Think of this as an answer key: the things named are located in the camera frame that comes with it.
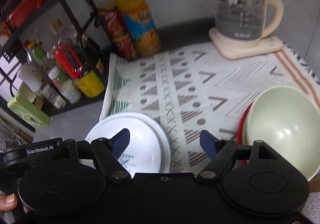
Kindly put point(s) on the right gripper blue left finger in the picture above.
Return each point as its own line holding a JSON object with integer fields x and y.
{"x": 108, "y": 151}

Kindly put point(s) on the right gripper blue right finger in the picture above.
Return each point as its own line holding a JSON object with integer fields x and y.
{"x": 220, "y": 153}

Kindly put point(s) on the red rimmed black bowl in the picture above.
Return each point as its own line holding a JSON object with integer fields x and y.
{"x": 240, "y": 137}

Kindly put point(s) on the small white plate blue print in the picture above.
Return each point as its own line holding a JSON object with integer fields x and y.
{"x": 149, "y": 150}

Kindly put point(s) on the pale green bowl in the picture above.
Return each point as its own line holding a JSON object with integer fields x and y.
{"x": 287, "y": 120}

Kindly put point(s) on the black metal kitchen rack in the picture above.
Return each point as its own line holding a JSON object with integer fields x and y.
{"x": 79, "y": 14}

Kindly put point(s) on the person's left hand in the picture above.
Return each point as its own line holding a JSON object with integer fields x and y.
{"x": 8, "y": 202}

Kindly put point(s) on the silver lid salt shaker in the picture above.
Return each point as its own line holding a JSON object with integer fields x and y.
{"x": 53, "y": 97}

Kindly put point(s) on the green cardboard box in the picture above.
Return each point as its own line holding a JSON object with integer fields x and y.
{"x": 28, "y": 112}

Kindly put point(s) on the patterned woven table mat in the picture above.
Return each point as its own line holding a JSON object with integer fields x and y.
{"x": 194, "y": 88}

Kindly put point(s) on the white lid spice jar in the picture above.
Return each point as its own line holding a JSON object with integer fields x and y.
{"x": 65, "y": 85}

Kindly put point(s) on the white cap oil dispenser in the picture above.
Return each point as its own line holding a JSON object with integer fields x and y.
{"x": 29, "y": 78}

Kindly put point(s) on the cream kettle base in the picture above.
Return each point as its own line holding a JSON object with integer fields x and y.
{"x": 238, "y": 49}

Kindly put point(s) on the green label sauce bottle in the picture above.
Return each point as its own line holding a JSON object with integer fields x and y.
{"x": 41, "y": 57}

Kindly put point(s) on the lower red drink can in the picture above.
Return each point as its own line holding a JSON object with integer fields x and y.
{"x": 126, "y": 46}

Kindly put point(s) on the red drink can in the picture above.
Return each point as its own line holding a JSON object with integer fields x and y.
{"x": 126, "y": 46}
{"x": 113, "y": 21}

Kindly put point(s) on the upper red drink can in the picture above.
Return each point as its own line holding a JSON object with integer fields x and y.
{"x": 113, "y": 21}

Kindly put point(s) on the glass electric kettle cream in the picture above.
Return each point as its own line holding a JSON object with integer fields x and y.
{"x": 248, "y": 20}

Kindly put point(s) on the red plastic basket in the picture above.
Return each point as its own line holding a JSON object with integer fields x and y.
{"x": 22, "y": 11}

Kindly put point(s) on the orange juice bottle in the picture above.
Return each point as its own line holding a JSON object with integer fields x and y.
{"x": 139, "y": 21}

